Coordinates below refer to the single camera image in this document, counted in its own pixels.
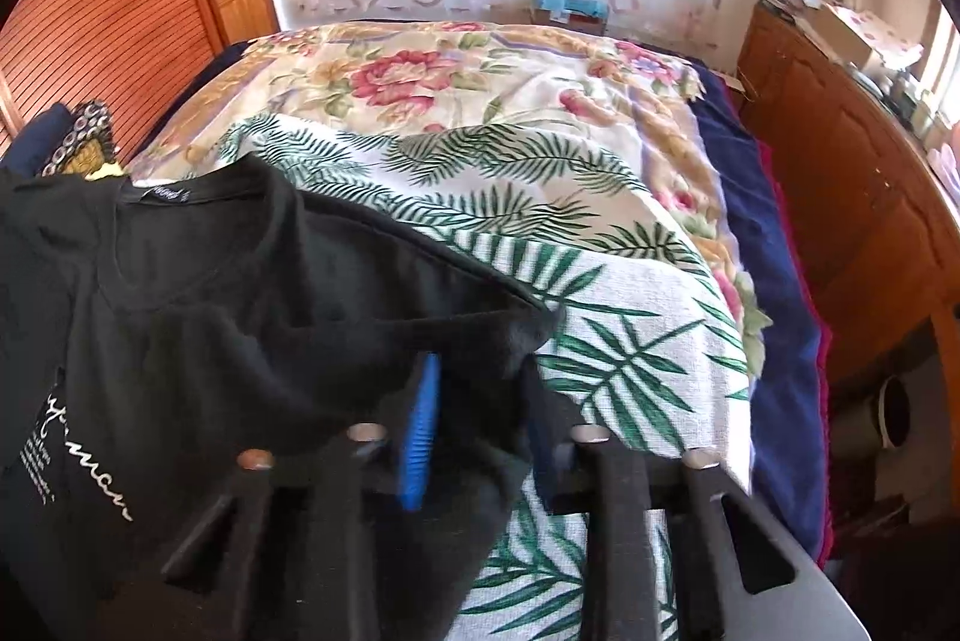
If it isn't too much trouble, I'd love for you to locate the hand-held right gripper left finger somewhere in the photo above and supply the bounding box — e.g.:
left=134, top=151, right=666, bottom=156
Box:
left=90, top=352, right=445, bottom=641

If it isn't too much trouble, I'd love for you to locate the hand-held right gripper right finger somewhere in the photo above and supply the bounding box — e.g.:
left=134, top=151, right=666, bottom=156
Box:
left=523, top=377, right=871, bottom=641

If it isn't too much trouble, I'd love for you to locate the black printed t-shirt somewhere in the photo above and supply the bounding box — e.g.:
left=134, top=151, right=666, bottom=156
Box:
left=0, top=153, right=569, bottom=641

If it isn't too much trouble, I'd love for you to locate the palm leaf blanket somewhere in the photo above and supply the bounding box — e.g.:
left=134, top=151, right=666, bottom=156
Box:
left=216, top=112, right=757, bottom=641

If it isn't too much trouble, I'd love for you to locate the grey cylindrical container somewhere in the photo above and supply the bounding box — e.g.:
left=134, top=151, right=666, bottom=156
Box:
left=831, top=373, right=914, bottom=463

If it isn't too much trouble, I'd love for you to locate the floral blanket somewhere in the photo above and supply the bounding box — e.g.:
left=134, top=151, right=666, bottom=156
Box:
left=129, top=20, right=775, bottom=376

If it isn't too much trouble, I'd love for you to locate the long wooden cabinet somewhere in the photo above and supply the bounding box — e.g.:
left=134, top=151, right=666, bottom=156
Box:
left=737, top=2, right=960, bottom=391

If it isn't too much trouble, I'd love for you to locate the patterned cushion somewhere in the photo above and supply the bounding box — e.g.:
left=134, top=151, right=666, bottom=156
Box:
left=41, top=99, right=117, bottom=181

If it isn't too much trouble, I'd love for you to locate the blue headboard item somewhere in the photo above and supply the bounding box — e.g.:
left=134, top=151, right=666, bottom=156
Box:
left=535, top=0, right=610, bottom=25

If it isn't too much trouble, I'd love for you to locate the cardboard box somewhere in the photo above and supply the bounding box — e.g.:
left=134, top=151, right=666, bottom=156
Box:
left=812, top=2, right=925, bottom=76

